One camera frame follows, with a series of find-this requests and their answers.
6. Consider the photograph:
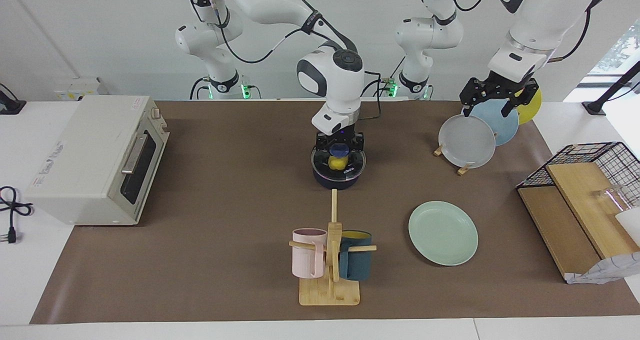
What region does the glass lid with blue knob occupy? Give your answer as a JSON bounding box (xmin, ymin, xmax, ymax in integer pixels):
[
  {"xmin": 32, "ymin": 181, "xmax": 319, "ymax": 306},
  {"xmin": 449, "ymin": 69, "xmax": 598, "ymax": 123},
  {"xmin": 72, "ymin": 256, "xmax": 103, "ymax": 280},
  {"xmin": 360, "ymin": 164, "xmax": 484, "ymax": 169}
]
[{"xmin": 311, "ymin": 144, "xmax": 367, "ymax": 181}]

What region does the light blue plate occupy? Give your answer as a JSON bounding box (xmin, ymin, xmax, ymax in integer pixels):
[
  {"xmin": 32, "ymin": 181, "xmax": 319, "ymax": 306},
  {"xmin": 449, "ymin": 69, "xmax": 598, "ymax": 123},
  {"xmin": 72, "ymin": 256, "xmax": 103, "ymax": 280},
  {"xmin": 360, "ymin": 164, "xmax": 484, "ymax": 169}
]
[{"xmin": 470, "ymin": 100, "xmax": 519, "ymax": 147}]

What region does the yellow plate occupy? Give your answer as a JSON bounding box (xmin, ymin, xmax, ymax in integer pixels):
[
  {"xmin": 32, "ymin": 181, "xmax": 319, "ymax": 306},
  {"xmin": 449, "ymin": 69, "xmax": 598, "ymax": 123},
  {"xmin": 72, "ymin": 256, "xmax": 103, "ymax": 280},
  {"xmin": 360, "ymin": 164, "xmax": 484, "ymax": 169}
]
[{"xmin": 515, "ymin": 87, "xmax": 542, "ymax": 126}]

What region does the grey plate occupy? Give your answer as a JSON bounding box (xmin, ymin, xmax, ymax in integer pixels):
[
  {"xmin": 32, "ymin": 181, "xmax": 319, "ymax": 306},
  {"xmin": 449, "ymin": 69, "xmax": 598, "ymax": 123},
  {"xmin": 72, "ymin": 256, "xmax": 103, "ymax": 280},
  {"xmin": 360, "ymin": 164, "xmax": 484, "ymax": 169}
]
[{"xmin": 438, "ymin": 114, "xmax": 497, "ymax": 169}]

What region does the wooden plate rack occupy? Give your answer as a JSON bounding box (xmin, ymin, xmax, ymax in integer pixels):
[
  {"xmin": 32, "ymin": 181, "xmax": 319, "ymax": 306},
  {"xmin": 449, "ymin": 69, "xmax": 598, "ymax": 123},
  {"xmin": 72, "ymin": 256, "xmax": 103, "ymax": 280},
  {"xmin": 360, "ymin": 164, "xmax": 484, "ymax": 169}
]
[{"xmin": 433, "ymin": 142, "xmax": 473, "ymax": 177}]

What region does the pale green plate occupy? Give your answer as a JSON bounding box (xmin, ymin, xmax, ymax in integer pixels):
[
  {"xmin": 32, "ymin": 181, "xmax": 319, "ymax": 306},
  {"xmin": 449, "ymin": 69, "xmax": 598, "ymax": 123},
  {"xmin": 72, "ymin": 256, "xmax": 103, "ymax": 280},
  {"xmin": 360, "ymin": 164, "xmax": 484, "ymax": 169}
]
[{"xmin": 408, "ymin": 201, "xmax": 479, "ymax": 267}]

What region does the black angled stand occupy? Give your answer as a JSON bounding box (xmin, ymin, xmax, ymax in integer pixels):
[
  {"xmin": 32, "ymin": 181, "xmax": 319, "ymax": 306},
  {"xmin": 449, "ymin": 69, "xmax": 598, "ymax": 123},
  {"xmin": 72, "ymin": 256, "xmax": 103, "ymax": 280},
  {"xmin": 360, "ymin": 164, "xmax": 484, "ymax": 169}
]
[{"xmin": 582, "ymin": 62, "xmax": 640, "ymax": 116}]

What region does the pink mug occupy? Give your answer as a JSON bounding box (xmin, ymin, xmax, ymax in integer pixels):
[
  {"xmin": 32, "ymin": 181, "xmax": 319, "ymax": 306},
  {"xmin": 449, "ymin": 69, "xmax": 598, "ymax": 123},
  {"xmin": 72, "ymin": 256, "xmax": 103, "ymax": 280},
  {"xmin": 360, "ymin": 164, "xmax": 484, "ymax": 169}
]
[{"xmin": 292, "ymin": 228, "xmax": 328, "ymax": 279}]

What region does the light wooden board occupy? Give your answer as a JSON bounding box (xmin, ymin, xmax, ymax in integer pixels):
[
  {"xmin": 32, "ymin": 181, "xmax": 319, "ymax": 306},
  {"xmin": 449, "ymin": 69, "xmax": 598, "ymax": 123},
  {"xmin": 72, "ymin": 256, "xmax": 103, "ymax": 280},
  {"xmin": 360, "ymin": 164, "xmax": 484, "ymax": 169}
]
[{"xmin": 546, "ymin": 162, "xmax": 640, "ymax": 259}]

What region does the dark teal mug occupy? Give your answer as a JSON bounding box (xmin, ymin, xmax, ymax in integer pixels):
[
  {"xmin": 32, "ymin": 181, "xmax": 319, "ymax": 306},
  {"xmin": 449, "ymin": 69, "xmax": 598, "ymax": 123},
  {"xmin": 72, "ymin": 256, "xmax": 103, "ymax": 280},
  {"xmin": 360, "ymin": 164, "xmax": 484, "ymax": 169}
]
[{"xmin": 338, "ymin": 231, "xmax": 373, "ymax": 281}]

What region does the brown table mat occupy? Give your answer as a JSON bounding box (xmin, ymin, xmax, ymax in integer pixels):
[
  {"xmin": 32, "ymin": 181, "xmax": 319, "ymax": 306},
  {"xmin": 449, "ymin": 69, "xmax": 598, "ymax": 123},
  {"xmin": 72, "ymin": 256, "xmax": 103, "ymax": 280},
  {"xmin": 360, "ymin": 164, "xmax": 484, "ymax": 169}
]
[{"xmin": 30, "ymin": 100, "xmax": 640, "ymax": 325}]

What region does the clear drinking glass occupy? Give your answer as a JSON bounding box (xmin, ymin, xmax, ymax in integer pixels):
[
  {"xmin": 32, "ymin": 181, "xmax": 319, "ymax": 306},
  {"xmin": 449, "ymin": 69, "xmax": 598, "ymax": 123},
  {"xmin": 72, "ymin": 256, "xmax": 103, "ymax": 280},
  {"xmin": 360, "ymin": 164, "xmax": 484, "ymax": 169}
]
[{"xmin": 592, "ymin": 185, "xmax": 627, "ymax": 217}]

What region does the wooden mug tree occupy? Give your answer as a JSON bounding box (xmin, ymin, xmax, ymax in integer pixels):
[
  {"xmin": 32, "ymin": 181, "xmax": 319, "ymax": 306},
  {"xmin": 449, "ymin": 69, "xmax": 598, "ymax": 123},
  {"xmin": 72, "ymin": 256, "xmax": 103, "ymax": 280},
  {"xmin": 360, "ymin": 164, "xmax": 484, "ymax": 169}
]
[{"xmin": 289, "ymin": 189, "xmax": 377, "ymax": 307}]

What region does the white cup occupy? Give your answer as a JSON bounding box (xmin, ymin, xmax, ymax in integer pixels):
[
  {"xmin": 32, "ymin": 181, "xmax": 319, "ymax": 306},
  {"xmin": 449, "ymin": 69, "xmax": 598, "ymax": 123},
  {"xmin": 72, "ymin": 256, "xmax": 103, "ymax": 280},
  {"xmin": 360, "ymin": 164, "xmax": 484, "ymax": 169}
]
[{"xmin": 615, "ymin": 207, "xmax": 640, "ymax": 242}]

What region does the white marble pattern cloth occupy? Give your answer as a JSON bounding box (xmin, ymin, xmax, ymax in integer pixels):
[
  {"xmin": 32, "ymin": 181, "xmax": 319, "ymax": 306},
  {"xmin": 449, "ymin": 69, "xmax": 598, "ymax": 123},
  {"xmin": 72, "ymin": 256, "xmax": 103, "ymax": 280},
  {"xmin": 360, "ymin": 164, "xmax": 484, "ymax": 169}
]
[{"xmin": 565, "ymin": 252, "xmax": 640, "ymax": 285}]

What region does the beige toaster oven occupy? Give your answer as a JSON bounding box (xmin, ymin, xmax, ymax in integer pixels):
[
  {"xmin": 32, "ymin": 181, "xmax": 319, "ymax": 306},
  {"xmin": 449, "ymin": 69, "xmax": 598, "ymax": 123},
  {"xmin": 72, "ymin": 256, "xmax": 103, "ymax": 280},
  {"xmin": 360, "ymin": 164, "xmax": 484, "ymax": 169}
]
[{"xmin": 25, "ymin": 96, "xmax": 171, "ymax": 226}]

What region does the black pot with purple handle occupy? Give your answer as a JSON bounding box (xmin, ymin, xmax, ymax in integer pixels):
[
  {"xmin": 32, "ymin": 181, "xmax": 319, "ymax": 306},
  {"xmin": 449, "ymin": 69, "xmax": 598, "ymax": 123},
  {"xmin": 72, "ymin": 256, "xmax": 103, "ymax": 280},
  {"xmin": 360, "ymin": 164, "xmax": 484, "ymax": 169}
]
[{"xmin": 312, "ymin": 150, "xmax": 367, "ymax": 191}]

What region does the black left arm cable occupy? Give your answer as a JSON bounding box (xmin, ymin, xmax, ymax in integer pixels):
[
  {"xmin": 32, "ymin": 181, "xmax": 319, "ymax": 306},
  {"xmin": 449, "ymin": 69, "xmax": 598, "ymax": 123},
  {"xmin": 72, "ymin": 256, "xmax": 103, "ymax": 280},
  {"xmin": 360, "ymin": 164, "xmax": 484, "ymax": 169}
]
[{"xmin": 420, "ymin": 0, "xmax": 593, "ymax": 63}]

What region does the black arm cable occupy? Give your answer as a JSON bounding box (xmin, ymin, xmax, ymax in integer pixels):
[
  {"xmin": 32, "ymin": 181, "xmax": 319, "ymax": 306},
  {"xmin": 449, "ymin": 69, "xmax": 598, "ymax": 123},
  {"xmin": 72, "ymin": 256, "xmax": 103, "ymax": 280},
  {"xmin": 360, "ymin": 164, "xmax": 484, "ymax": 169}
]
[
  {"xmin": 420, "ymin": 0, "xmax": 593, "ymax": 63},
  {"xmin": 190, "ymin": 0, "xmax": 388, "ymax": 118}
]

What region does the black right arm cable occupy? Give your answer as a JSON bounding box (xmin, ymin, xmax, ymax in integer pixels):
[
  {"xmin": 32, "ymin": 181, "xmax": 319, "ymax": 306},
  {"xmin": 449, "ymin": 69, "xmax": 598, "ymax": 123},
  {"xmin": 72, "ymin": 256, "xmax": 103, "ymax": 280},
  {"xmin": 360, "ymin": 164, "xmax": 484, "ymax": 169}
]
[{"xmin": 190, "ymin": 0, "xmax": 388, "ymax": 118}]

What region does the black wire basket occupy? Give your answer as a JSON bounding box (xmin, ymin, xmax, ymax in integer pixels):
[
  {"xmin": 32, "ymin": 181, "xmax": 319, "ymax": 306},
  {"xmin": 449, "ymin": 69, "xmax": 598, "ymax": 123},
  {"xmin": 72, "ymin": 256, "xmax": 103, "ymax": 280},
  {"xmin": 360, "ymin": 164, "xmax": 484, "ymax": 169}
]
[{"xmin": 516, "ymin": 141, "xmax": 640, "ymax": 211}]

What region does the white wall socket box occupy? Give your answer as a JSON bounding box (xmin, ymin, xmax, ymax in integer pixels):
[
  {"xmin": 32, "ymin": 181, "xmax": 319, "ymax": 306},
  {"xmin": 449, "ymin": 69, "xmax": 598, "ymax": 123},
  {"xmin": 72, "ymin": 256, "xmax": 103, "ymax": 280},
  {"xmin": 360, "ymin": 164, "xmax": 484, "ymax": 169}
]
[{"xmin": 54, "ymin": 77, "xmax": 108, "ymax": 102}]

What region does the black stand with cable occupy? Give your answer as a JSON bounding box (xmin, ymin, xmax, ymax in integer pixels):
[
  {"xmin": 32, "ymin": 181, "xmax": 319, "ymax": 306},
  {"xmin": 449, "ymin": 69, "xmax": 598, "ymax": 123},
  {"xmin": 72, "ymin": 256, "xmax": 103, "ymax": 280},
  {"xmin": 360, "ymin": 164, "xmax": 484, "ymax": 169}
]
[{"xmin": 0, "ymin": 82, "xmax": 27, "ymax": 116}]

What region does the black power cord with plug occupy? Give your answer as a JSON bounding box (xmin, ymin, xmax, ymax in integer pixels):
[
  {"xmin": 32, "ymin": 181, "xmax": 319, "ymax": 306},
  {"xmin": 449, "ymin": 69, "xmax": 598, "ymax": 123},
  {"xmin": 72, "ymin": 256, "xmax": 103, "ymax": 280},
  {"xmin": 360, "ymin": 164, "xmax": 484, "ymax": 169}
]
[{"xmin": 0, "ymin": 186, "xmax": 34, "ymax": 245}]

